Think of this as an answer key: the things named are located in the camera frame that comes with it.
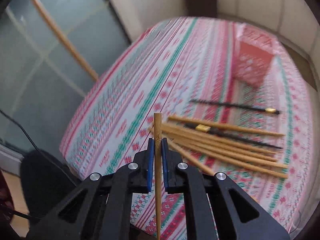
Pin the patterned tablecloth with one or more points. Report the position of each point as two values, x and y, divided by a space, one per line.
229 95

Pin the pink perforated utensil holder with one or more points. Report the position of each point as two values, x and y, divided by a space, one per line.
254 51

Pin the dark bin with red liner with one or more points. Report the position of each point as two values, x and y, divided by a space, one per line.
201 8

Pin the black chopstick gold band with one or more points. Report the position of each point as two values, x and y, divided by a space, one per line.
215 131
234 105

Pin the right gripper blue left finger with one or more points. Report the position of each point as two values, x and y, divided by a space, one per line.
150 156

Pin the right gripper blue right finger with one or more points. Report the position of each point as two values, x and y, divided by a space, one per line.
164 149

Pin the bamboo chopstick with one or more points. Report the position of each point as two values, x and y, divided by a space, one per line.
250 166
190 158
186 139
210 139
157 132
228 127
210 150

